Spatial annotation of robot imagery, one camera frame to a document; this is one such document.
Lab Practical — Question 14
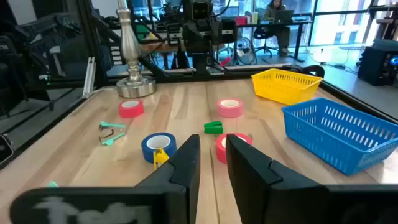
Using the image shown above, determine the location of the person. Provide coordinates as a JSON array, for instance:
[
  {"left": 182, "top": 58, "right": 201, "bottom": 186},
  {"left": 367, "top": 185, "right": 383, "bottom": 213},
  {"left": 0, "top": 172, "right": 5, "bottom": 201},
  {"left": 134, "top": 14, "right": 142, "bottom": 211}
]
[{"left": 262, "top": 0, "right": 292, "bottom": 57}]

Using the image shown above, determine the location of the black office chair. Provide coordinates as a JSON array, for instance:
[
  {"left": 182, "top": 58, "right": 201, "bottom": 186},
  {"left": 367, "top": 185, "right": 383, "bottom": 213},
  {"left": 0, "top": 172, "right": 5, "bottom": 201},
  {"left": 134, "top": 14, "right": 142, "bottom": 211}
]
[{"left": 253, "top": 26, "right": 279, "bottom": 58}]

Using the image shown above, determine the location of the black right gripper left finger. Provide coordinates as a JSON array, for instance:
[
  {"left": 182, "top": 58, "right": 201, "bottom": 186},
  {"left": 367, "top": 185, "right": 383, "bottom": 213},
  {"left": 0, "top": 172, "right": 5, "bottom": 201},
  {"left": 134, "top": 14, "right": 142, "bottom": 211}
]
[{"left": 135, "top": 134, "right": 201, "bottom": 224}]

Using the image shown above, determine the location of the black computer case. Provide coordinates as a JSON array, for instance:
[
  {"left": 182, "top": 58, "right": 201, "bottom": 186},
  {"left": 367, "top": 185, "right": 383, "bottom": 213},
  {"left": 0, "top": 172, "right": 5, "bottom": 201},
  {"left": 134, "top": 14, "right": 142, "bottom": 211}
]
[{"left": 357, "top": 45, "right": 398, "bottom": 87}]

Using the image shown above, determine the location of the grey laptop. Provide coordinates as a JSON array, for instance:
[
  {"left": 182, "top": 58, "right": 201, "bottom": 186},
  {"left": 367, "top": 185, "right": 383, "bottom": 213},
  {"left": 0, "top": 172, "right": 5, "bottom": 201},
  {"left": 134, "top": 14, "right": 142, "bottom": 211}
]
[{"left": 273, "top": 9, "right": 295, "bottom": 24}]

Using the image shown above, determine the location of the orange and teal toy piece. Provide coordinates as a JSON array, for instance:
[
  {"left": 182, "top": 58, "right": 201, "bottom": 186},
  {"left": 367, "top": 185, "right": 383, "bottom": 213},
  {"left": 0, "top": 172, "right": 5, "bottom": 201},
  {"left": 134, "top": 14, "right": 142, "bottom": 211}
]
[{"left": 98, "top": 121, "right": 127, "bottom": 146}]

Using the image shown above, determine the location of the aluminium extrusion bar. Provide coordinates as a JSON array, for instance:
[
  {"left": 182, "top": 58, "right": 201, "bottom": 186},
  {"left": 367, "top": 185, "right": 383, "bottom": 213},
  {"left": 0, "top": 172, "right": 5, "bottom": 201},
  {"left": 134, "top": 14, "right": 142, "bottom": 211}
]
[{"left": 82, "top": 57, "right": 96, "bottom": 99}]

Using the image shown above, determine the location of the silver lamp stand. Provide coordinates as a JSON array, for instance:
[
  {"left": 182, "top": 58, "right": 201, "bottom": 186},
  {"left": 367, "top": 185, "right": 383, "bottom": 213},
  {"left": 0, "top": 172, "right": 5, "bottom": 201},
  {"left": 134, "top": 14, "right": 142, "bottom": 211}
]
[{"left": 116, "top": 0, "right": 157, "bottom": 99}]

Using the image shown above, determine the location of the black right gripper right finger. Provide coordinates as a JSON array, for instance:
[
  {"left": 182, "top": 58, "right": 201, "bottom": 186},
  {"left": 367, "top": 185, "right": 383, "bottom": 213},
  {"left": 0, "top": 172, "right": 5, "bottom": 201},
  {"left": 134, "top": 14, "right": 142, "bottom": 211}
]
[{"left": 226, "top": 134, "right": 331, "bottom": 224}]

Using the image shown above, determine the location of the black office desk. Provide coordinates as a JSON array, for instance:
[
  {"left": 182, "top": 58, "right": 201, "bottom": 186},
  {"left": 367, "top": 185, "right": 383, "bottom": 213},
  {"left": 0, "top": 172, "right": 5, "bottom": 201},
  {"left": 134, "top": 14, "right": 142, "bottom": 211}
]
[{"left": 217, "top": 20, "right": 313, "bottom": 63}]

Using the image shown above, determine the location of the black table frame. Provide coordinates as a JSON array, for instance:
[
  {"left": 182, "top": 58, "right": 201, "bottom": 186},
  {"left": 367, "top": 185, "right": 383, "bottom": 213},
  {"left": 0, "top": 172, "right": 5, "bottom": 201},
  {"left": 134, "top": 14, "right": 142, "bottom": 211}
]
[{"left": 0, "top": 63, "right": 398, "bottom": 171}]

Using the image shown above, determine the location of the blue tape roll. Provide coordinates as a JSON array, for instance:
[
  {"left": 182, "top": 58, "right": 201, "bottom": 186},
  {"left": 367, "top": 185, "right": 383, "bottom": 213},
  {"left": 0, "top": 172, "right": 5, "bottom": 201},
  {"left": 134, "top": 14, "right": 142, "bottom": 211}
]
[{"left": 141, "top": 132, "right": 177, "bottom": 164}]

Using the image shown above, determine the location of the yellow plastic basket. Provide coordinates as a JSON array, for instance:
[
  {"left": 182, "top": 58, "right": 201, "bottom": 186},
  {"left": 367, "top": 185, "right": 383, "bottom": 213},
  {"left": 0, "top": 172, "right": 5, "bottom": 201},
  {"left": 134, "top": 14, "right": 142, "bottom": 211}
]
[{"left": 251, "top": 68, "right": 324, "bottom": 106}]

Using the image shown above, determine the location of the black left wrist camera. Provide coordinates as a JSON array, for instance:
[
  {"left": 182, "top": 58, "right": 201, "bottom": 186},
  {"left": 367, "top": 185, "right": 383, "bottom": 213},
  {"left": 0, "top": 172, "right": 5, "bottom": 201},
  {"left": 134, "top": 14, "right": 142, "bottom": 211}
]
[{"left": 190, "top": 1, "right": 211, "bottom": 21}]

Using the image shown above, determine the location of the yellow staple remover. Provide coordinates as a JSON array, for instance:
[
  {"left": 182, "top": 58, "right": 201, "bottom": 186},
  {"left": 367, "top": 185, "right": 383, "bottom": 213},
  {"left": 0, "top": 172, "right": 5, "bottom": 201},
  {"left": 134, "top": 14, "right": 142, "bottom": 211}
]
[{"left": 153, "top": 148, "right": 170, "bottom": 170}]

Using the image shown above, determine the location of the pink tape roll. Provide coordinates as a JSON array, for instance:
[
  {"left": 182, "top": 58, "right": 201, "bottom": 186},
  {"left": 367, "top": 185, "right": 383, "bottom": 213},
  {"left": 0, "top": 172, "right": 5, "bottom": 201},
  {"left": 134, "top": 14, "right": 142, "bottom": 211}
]
[{"left": 216, "top": 98, "right": 244, "bottom": 118}]

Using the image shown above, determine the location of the blue plastic basket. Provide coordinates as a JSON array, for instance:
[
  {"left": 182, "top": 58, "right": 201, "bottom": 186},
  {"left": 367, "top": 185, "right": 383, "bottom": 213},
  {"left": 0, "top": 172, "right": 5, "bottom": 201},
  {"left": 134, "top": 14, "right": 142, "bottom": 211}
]
[{"left": 281, "top": 98, "right": 398, "bottom": 177}]

